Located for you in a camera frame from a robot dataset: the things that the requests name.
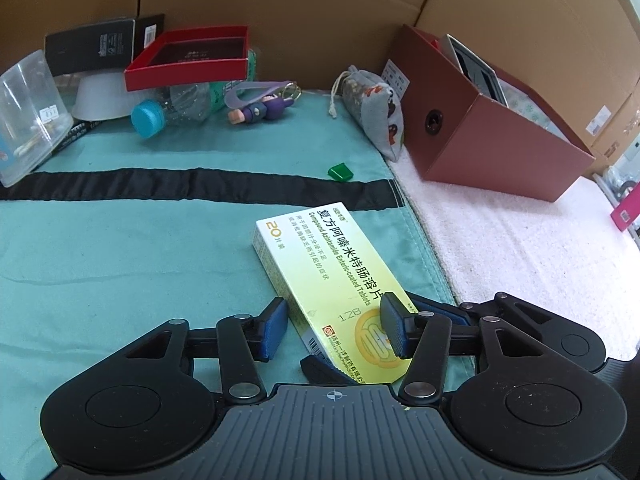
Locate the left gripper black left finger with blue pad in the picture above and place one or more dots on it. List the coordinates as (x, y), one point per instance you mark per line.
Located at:
(158, 398)

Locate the grey patterned drawstring pouch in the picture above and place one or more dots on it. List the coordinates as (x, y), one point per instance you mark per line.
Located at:
(374, 105)

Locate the large cardboard backdrop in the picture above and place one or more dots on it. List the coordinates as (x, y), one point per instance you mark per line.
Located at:
(580, 56)

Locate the silver tray black foam insert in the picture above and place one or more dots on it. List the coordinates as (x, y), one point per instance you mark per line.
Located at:
(475, 69)

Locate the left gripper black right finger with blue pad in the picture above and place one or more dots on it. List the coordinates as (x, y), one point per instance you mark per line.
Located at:
(518, 403)

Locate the black product box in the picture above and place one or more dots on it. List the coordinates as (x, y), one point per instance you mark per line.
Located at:
(110, 45)

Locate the yellow green medicine box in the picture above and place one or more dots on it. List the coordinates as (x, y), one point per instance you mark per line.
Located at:
(333, 279)

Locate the dark red storage box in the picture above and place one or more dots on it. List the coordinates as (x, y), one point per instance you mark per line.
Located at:
(455, 134)

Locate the white paper cup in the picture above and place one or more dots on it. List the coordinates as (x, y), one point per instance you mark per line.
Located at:
(104, 96)

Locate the plastic bottle blue cap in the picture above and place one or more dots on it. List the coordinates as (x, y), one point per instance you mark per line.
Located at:
(189, 104)

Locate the small green plastic piece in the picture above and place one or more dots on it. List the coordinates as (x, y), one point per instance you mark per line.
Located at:
(340, 173)

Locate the purple figure keychain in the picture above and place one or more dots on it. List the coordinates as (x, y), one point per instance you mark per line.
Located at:
(253, 101)

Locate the red shallow box lid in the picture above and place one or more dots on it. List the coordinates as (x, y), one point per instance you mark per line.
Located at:
(191, 56)

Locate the clear plastic container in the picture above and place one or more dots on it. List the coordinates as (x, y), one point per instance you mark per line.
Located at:
(34, 119)

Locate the pink towel mat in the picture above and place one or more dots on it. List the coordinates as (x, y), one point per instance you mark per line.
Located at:
(566, 257)

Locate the patterned clear tape roll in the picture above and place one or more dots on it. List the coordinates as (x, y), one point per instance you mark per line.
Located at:
(521, 103)

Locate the teal cloth black stripe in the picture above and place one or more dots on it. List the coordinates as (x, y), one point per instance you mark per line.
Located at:
(81, 279)

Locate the pink thermos bottle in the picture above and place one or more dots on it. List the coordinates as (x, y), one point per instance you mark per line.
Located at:
(626, 212)

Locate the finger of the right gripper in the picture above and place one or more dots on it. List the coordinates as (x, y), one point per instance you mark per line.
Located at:
(320, 372)
(576, 342)

